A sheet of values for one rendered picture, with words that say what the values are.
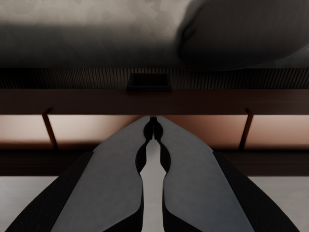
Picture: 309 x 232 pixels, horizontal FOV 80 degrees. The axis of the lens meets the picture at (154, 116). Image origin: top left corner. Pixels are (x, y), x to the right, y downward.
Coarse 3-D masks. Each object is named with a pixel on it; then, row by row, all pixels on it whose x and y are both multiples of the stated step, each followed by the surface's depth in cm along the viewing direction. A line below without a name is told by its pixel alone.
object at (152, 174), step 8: (144, 168) 15; (152, 168) 15; (160, 168) 15; (144, 176) 16; (152, 176) 16; (160, 176) 16; (144, 184) 16; (152, 184) 16; (160, 184) 16; (144, 192) 17; (152, 192) 17; (160, 192) 17; (144, 200) 17; (152, 200) 17; (160, 200) 17
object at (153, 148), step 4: (152, 140) 14; (156, 140) 14; (148, 144) 14; (152, 144) 14; (156, 144) 14; (148, 148) 14; (152, 148) 14; (156, 148) 14; (148, 152) 14; (152, 152) 14; (156, 152) 14; (148, 156) 15; (152, 156) 15; (156, 156) 15; (148, 160) 15; (152, 160) 15; (156, 160) 15
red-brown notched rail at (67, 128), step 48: (0, 96) 19; (48, 96) 20; (96, 96) 20; (144, 96) 20; (192, 96) 20; (240, 96) 20; (288, 96) 20; (0, 144) 18; (48, 144) 18; (96, 144) 18; (240, 144) 19; (288, 144) 18
